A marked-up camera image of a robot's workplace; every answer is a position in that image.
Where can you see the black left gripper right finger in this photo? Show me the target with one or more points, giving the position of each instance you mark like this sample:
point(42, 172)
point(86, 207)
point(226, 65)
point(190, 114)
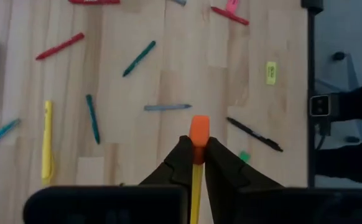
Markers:
point(224, 174)

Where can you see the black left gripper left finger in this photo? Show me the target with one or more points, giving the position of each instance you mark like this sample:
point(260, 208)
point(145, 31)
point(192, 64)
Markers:
point(174, 168)

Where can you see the green eraser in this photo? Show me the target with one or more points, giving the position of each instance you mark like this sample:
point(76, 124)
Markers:
point(244, 156)

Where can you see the yellow pencil orange eraser cap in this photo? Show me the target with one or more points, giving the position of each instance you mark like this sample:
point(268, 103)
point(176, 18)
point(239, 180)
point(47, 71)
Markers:
point(199, 130)

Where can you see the yellow-green eraser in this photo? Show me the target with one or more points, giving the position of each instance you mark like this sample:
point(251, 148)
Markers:
point(271, 72)

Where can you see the red crayon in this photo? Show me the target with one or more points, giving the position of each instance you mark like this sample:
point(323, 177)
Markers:
point(229, 15)
point(59, 46)
point(94, 1)

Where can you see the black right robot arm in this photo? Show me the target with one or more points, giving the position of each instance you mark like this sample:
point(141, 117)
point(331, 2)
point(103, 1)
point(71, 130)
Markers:
point(355, 161)

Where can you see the black pen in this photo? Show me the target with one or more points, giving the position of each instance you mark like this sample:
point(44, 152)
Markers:
point(254, 134)

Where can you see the grey pen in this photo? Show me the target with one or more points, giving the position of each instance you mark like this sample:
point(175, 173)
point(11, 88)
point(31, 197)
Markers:
point(167, 107)

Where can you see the green crayon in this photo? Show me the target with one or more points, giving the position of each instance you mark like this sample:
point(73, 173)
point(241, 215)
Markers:
point(93, 119)
point(139, 58)

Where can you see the yellow flat bar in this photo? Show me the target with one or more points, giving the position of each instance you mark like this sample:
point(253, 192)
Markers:
point(47, 143)

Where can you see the grey desk foot with casters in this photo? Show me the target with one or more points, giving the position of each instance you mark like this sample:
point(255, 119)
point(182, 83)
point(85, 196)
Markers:
point(338, 56)

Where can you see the pink eraser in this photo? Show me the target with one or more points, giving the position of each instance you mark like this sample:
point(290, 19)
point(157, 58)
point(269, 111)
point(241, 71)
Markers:
point(232, 5)

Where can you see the purple blue scissors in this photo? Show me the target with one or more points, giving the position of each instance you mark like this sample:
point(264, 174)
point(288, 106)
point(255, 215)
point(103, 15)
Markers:
point(0, 133)

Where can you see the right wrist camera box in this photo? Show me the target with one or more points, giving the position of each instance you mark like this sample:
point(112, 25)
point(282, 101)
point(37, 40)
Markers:
point(320, 105)

